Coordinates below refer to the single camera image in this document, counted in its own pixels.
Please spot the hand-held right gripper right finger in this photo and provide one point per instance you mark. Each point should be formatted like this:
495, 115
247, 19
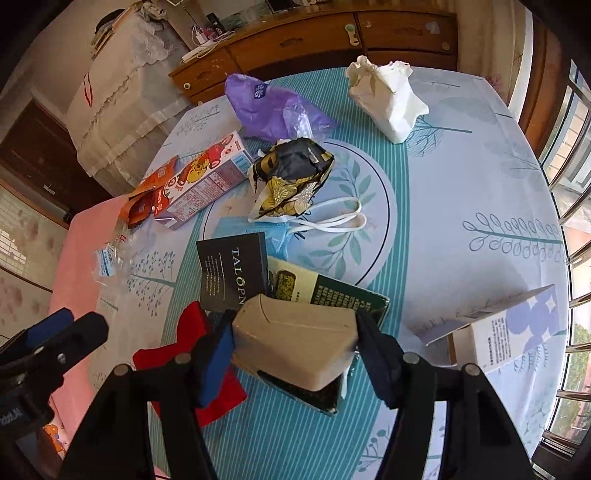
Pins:
379, 364

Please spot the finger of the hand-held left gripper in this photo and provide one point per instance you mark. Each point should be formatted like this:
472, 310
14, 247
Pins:
48, 325
83, 332

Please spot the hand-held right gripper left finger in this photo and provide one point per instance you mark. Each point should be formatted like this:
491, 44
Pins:
217, 364

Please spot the beige cardboard box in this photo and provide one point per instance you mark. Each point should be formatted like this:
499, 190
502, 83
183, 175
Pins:
291, 341

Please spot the blue face mask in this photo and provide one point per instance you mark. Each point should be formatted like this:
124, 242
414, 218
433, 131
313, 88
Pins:
279, 242

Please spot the red pink snack box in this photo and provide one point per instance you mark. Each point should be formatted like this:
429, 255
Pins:
203, 184

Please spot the purple plastic bag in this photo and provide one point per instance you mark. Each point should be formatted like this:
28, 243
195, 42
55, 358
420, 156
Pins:
268, 106

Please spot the red cloth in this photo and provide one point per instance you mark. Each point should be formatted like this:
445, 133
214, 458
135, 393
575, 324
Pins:
189, 327

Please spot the pink bed sheet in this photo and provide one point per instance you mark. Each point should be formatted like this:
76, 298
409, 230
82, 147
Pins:
74, 277

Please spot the clear plastic wrapper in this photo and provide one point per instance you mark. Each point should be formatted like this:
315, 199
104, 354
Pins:
108, 261

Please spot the dark green cardboard box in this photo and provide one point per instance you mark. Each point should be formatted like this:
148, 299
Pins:
341, 290

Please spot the black Talopn box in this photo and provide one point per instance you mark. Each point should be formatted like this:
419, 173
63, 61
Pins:
231, 272

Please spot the white purple carton box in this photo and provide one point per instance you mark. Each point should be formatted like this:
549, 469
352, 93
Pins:
503, 337

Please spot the orange snack packet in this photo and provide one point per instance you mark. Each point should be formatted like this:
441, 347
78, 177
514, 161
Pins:
143, 198

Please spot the brown wooden door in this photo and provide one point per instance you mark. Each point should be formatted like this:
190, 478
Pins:
37, 157

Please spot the teal leaf print tablecloth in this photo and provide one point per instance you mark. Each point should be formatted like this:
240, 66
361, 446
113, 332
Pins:
461, 184

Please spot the window with metal grille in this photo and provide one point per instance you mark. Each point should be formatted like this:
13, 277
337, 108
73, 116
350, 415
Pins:
577, 301

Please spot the white lace furniture cover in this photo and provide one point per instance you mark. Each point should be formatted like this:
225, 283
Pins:
120, 115

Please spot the red ribbon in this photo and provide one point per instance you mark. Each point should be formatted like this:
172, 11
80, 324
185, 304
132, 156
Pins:
87, 90

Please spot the white power strip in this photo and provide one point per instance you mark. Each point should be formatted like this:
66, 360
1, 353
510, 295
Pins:
198, 51

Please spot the stack of books and papers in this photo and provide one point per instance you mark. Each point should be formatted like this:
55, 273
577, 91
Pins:
120, 23

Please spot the wooden desk with drawers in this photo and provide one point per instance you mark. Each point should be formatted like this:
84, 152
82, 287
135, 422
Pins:
323, 46

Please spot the beige curtain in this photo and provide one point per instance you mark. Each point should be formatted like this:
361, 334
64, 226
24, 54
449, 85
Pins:
524, 60

